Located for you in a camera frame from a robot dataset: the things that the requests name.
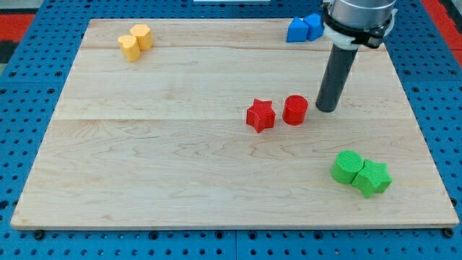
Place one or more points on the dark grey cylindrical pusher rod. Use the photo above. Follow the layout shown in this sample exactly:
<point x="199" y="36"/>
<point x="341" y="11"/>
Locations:
<point x="337" y="70"/>

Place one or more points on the red cylinder block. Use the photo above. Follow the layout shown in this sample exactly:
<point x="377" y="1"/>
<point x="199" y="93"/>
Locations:
<point x="295" y="108"/>

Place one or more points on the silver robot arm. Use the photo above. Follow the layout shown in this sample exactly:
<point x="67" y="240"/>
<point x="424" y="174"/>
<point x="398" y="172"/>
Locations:
<point x="350" y="24"/>

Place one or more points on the red star block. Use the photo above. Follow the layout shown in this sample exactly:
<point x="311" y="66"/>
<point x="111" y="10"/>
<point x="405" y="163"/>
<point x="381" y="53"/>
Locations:
<point x="261" y="115"/>

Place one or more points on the green star block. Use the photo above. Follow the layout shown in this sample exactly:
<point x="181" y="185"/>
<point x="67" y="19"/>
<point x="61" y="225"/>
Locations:
<point x="373" y="178"/>

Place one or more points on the blue cube block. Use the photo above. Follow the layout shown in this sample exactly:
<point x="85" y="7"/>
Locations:
<point x="315" y="26"/>

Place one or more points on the blue triangle block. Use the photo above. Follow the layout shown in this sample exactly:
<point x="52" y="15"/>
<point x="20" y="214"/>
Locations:
<point x="297" y="31"/>

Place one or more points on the green cylinder block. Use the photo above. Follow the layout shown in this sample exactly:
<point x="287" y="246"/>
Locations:
<point x="346" y="166"/>

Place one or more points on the light wooden board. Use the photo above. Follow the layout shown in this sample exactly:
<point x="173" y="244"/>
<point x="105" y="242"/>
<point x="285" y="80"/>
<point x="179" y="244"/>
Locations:
<point x="162" y="143"/>

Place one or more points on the yellow hexagon block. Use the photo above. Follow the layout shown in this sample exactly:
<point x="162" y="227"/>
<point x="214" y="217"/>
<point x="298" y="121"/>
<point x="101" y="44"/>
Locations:
<point x="143" y="34"/>

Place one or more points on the yellow heart block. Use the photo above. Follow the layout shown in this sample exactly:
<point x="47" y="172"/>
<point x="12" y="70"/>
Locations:
<point x="129" y="47"/>

